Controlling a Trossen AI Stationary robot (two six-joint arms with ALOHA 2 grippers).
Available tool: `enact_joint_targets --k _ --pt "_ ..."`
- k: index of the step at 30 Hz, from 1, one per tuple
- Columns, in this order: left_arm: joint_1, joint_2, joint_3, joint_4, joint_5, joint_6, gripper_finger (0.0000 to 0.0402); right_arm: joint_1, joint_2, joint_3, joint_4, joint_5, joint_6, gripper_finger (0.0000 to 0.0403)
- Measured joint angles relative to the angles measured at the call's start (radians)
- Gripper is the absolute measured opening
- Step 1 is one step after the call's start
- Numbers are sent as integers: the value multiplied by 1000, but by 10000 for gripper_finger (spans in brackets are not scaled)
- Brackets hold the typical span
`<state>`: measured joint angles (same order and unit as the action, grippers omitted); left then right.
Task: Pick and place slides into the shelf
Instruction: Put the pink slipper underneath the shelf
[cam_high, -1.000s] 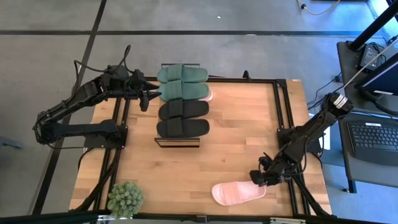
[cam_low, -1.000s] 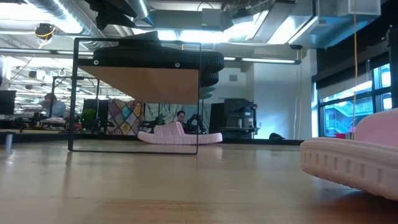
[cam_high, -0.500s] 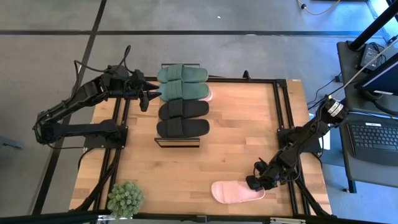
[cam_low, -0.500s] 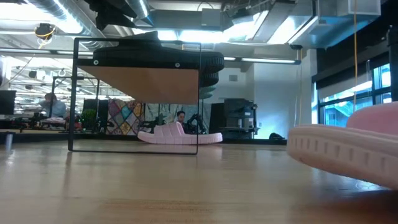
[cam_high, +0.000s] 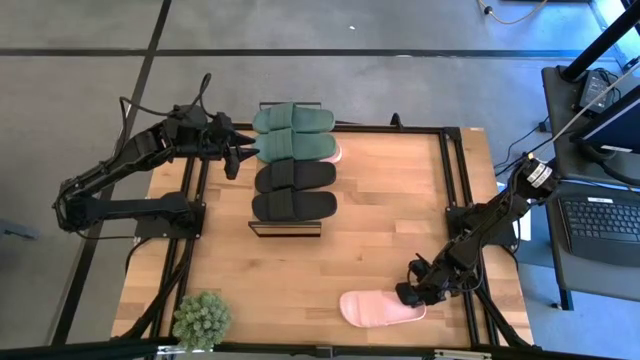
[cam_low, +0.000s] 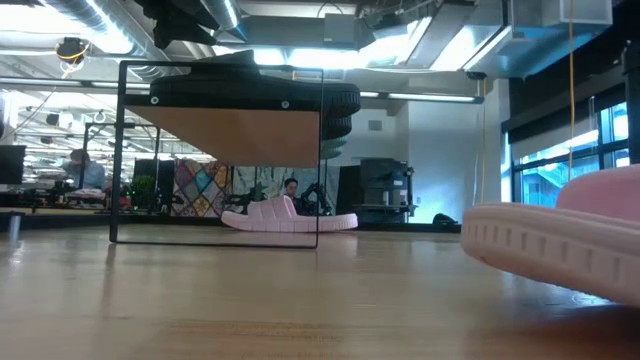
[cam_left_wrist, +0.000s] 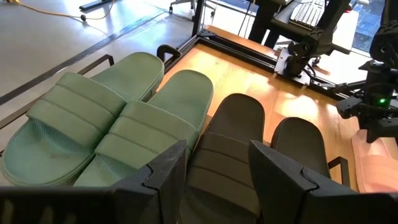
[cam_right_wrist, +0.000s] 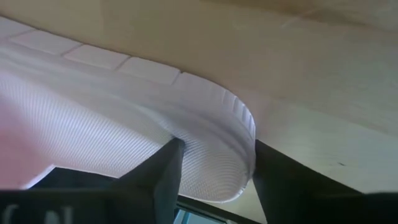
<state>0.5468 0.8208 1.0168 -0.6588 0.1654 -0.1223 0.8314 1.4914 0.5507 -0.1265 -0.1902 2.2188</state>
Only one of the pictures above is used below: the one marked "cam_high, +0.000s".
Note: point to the black slanted pole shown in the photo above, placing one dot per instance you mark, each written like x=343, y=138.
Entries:
x=600, y=45

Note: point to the wooden shelf with black frame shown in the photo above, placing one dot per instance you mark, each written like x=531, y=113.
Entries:
x=285, y=228

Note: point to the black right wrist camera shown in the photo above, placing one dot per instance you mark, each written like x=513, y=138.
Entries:
x=407, y=295

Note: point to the blue floor object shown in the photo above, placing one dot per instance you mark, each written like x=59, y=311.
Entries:
x=17, y=231

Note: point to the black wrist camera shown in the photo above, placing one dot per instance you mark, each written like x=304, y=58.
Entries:
x=231, y=167
x=407, y=295

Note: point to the black laptop keyboard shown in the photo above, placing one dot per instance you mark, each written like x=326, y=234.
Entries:
x=600, y=225

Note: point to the pink slide sandal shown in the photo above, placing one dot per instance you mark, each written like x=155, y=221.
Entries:
x=337, y=156
x=370, y=310

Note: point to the dark computer monitor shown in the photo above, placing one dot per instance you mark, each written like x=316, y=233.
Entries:
x=615, y=127

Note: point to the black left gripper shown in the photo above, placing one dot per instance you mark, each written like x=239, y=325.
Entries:
x=217, y=140

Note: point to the black aluminium table frame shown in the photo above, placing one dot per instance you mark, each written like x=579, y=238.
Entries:
x=375, y=128

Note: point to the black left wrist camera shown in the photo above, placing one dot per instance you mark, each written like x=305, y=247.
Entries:
x=231, y=167

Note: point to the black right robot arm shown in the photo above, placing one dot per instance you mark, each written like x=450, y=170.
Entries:
x=490, y=225

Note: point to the green slide sandal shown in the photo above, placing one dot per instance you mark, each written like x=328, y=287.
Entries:
x=300, y=145
x=295, y=119

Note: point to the black slide sandal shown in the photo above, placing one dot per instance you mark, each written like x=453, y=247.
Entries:
x=310, y=205
x=305, y=176

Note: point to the black frame knob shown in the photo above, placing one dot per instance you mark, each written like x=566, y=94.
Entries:
x=395, y=120

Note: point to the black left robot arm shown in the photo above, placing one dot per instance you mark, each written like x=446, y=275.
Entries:
x=125, y=156

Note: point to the dark grey desk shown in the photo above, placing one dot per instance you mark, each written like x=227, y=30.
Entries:
x=552, y=115
x=590, y=280

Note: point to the green artificial plant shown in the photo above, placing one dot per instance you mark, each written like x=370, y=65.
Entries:
x=202, y=320

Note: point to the black power adapter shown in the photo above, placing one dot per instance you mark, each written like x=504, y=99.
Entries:
x=595, y=90

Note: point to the black rig crossbar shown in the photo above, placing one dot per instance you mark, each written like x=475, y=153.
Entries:
x=75, y=350

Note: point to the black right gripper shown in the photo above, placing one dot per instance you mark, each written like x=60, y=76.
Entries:
x=437, y=282

